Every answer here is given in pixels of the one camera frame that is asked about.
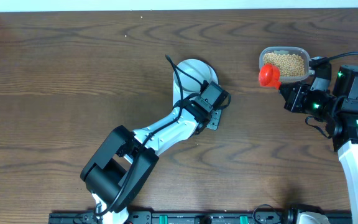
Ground soybeans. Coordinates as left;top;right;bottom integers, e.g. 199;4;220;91
263;52;305;77

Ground clear plastic bean container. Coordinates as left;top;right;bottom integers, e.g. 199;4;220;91
259;47;310;83

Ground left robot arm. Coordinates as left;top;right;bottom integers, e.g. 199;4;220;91
79;81;231;223

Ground red plastic measuring scoop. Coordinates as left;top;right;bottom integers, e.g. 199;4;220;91
259;63;282;90

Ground white digital kitchen scale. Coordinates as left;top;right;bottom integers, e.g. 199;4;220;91
173;63;228;121

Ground grey round bowl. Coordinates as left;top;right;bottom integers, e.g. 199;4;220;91
177;59;212;93

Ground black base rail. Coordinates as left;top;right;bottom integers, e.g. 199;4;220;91
48;204;352;224

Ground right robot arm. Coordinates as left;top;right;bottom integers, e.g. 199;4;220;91
278;65;358;223

